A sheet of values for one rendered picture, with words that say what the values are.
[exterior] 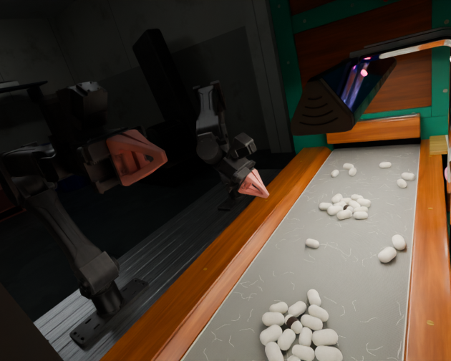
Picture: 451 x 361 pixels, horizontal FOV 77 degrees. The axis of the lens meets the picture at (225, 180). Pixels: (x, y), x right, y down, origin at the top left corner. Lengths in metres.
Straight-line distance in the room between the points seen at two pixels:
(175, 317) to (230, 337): 0.11
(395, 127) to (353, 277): 0.65
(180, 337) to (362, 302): 0.31
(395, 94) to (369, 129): 0.14
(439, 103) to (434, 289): 0.74
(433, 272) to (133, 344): 0.51
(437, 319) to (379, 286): 0.11
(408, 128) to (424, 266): 0.62
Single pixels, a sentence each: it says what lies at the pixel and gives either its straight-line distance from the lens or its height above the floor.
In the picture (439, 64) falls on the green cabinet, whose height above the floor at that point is 1.00.
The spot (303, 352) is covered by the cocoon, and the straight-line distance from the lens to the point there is 0.48.
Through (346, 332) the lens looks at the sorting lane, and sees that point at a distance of 0.52.
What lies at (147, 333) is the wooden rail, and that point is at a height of 0.76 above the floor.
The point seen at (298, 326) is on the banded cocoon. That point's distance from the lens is 0.51.
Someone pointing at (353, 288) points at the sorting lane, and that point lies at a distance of 0.59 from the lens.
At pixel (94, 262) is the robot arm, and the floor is 0.83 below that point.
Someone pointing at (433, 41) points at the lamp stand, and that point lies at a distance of 0.58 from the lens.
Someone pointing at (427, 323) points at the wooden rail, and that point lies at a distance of 0.51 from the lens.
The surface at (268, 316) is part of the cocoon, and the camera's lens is 0.53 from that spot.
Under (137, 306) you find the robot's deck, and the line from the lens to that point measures 0.81.
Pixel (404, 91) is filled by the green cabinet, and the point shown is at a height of 0.93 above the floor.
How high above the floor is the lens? 1.14
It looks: 20 degrees down
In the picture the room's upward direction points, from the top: 15 degrees counter-clockwise
